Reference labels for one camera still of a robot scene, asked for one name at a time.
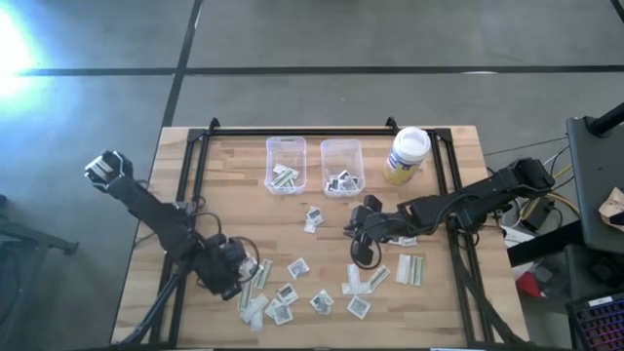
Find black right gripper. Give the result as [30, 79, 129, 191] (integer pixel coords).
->
[344, 194, 396, 267]

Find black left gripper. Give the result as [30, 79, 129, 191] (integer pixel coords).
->
[197, 233, 257, 301]

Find clear plastic bin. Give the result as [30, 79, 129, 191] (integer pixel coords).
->
[263, 136, 308, 197]
[320, 138, 367, 200]

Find yellow disinfectant wipes canister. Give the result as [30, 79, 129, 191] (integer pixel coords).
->
[382, 126, 433, 186]

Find white power strip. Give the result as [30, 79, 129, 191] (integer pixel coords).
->
[501, 224, 537, 248]

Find black floor stand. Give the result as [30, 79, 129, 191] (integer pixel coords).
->
[0, 193, 80, 257]

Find black power adapter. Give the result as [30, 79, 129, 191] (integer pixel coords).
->
[519, 199, 555, 233]

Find red object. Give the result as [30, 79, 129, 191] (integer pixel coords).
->
[516, 271, 547, 299]

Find black cart leg bar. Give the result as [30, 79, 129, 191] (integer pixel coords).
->
[506, 221, 586, 268]

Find dark grey cart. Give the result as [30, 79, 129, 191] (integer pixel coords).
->
[565, 115, 624, 254]

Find brown paper bag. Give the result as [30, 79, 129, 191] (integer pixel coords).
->
[598, 187, 624, 233]

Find black backlit keyboard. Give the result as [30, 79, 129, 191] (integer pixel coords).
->
[565, 291, 624, 351]

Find black pole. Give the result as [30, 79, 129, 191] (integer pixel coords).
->
[586, 100, 624, 138]

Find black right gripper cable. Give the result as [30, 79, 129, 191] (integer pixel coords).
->
[349, 232, 385, 271]

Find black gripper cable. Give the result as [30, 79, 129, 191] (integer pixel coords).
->
[193, 210, 262, 275]
[349, 232, 385, 271]

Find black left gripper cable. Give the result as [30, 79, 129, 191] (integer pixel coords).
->
[193, 210, 262, 275]

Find black metal rig frame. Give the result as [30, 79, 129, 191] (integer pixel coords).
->
[121, 116, 530, 348]

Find yellow floor cable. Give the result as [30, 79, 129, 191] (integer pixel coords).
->
[545, 164, 582, 215]

